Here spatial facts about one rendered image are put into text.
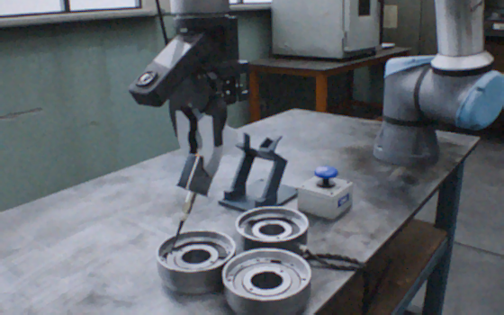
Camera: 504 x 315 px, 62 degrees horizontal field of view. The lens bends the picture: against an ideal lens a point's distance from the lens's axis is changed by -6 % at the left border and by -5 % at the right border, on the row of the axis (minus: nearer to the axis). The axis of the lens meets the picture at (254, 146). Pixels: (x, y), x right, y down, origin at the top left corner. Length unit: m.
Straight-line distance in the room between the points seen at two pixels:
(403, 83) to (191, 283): 0.62
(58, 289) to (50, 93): 1.62
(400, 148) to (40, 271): 0.73
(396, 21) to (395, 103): 3.50
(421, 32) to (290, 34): 1.74
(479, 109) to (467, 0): 0.20
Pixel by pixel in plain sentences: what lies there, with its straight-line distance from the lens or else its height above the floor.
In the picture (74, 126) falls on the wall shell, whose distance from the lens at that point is 2.25.
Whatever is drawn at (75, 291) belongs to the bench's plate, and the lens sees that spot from 0.63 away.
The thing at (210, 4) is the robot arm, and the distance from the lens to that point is 0.54.
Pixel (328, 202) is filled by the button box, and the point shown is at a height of 0.83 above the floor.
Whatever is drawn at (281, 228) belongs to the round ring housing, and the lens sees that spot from 0.66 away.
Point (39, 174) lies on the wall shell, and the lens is 2.22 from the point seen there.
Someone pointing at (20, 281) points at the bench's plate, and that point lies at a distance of 0.68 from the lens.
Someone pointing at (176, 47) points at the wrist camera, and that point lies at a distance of 0.55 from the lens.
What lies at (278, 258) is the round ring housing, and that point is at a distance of 0.58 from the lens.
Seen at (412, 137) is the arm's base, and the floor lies 0.86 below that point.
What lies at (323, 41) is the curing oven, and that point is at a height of 0.91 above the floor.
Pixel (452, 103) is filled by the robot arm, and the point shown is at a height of 0.96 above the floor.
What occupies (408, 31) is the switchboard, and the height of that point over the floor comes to 0.88.
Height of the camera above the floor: 1.14
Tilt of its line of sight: 18 degrees down
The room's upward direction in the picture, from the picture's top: 2 degrees counter-clockwise
